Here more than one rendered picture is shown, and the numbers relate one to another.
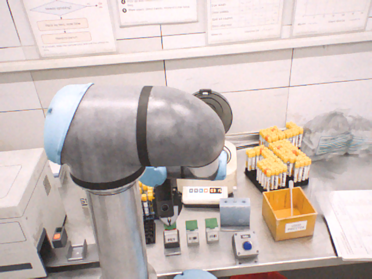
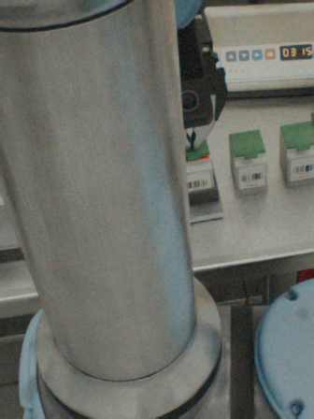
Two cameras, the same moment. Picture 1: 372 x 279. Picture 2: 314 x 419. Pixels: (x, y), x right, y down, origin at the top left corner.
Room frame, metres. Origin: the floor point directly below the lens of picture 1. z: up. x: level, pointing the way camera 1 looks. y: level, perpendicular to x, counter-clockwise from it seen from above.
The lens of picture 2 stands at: (0.23, 0.09, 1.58)
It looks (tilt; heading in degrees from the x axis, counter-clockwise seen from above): 51 degrees down; 5
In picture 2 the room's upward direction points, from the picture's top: 11 degrees counter-clockwise
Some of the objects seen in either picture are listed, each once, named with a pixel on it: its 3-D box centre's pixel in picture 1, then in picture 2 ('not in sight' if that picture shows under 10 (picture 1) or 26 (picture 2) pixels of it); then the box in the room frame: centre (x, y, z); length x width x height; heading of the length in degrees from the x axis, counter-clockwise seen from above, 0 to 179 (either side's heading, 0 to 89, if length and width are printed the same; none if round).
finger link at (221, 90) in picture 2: (174, 203); (205, 90); (0.82, 0.06, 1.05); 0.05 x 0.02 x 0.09; 93
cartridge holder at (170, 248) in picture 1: (171, 240); (195, 185); (0.82, 0.08, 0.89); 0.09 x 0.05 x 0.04; 3
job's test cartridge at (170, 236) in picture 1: (171, 233); (194, 169); (0.82, 0.08, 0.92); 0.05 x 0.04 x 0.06; 3
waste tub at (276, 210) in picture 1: (287, 213); not in sight; (0.87, -0.31, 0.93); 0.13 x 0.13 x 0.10; 7
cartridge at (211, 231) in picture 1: (211, 230); (298, 154); (0.84, -0.05, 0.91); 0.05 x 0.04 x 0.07; 3
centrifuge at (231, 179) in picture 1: (206, 170); (264, 0); (1.13, -0.05, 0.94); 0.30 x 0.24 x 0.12; 174
